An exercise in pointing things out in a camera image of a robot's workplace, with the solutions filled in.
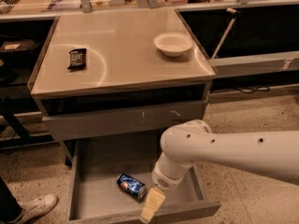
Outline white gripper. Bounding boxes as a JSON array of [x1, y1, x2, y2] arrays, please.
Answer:
[[140, 153, 193, 224]]

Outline blue pepsi can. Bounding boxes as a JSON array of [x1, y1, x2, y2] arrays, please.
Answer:
[[117, 174, 146, 201]]

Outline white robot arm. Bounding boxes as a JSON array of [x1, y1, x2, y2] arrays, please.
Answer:
[[140, 119, 299, 224]]

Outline open grey middle drawer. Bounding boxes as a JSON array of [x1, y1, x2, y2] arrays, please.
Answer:
[[66, 131, 221, 224]]

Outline closed grey top drawer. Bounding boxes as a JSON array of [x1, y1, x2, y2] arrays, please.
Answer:
[[43, 100, 207, 141]]

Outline grey cabinet with counter top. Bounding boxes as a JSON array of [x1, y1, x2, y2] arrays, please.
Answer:
[[28, 8, 215, 160]]

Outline white sneaker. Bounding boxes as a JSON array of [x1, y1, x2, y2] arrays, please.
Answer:
[[17, 194, 58, 224]]

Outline dark trouser leg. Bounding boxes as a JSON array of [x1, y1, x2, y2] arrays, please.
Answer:
[[0, 177, 22, 223]]

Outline white ceramic bowl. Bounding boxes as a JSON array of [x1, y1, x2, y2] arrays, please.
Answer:
[[153, 33, 193, 57]]

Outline black snack bar wrapper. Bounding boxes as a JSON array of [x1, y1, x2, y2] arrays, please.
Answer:
[[67, 49, 87, 70]]

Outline black bag on left shelf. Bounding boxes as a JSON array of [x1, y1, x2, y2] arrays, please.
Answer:
[[0, 39, 38, 68]]

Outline black cable on floor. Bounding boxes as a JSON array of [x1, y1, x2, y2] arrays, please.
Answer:
[[235, 85, 271, 94]]

